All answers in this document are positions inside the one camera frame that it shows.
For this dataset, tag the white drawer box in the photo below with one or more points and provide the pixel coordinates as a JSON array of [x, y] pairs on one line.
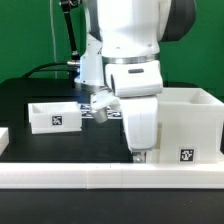
[[54, 117]]

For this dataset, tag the white block at left edge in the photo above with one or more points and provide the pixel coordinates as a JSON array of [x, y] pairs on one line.
[[4, 139]]

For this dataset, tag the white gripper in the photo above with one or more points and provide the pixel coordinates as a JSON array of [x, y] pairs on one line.
[[137, 86]]

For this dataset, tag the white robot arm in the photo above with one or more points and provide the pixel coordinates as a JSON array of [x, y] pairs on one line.
[[121, 63]]

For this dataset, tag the white drawer cabinet frame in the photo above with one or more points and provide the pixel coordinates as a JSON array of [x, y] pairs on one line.
[[190, 128]]

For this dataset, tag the white front fence rail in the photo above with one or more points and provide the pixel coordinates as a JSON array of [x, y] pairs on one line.
[[109, 176]]

